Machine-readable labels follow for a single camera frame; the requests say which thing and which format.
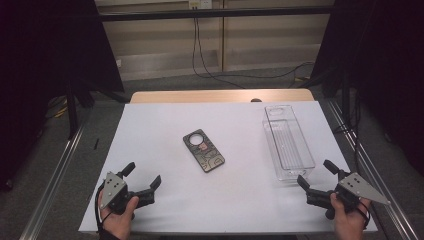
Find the small black floor piece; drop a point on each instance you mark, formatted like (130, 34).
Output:
(96, 143)

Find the dark patterned phone case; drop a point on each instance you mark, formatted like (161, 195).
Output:
(208, 156)

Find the metal floor rail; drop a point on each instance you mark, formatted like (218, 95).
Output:
(50, 190)
(373, 173)

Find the black stand leg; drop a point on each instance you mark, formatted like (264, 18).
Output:
(71, 113)

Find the dark round table grommet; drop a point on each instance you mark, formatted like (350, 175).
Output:
(256, 100)

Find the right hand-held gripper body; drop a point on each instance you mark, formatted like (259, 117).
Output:
(356, 188)

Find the dark curtain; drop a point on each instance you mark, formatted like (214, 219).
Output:
(40, 66)
(383, 66)

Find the clear plastic box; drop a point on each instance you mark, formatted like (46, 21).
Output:
(288, 143)

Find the person's left hand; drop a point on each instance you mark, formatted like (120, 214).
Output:
(121, 221)

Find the person's right hand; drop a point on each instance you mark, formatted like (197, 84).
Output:
(348, 223)

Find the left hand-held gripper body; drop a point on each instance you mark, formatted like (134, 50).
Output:
(111, 190)

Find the black horizontal bar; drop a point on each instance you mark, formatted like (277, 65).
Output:
(200, 13)

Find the white wall socket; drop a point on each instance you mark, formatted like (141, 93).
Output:
(200, 4)

